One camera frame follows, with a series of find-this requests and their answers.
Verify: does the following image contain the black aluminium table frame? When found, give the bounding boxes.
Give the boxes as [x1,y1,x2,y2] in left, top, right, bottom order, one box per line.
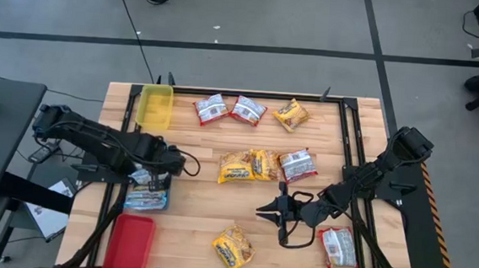
[60,66,425,268]

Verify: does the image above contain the red Maruchan noodle pack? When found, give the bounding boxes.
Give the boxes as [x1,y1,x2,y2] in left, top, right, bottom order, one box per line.
[315,225,361,268]
[191,91,231,129]
[229,94,269,128]
[277,146,320,187]

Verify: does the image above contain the thin black floor cable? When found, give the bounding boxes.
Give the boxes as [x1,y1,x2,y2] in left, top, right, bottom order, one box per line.
[0,70,107,104]

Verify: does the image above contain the yellow Maruchan noodle pack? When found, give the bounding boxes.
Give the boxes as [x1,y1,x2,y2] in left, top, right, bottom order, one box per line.
[217,148,259,187]
[270,96,313,135]
[209,222,258,268]
[247,147,284,184]

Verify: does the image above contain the right gripper cable loop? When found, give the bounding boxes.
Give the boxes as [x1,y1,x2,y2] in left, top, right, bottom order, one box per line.
[277,190,320,251]

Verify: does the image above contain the black power adapter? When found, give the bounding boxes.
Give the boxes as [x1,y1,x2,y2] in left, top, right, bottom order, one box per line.
[27,140,62,166]

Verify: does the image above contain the yellow plastic bin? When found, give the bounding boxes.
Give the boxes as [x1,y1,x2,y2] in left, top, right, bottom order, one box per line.
[133,82,176,131]

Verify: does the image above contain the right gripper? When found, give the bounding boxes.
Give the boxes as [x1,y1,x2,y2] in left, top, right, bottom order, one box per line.
[253,180,307,246]

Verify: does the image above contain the long black floor cable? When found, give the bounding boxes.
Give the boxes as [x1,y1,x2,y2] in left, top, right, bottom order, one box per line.
[105,0,164,85]

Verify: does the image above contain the blue snack packets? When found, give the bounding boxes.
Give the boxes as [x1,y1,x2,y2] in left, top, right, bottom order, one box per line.
[122,166,174,213]

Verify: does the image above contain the blue Maruchan noodle pack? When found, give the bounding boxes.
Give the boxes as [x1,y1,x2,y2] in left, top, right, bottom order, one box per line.
[123,198,168,212]
[124,190,169,206]
[127,181,170,197]
[128,167,156,187]

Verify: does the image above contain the black platform with hazard stripe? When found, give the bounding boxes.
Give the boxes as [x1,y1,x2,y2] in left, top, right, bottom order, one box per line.
[335,135,469,268]

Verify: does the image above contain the red plastic bin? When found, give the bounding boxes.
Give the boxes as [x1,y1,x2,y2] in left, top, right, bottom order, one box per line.
[102,212,159,268]

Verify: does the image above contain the black desk leg frame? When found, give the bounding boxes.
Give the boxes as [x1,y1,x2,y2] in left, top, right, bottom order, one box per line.
[0,170,78,268]

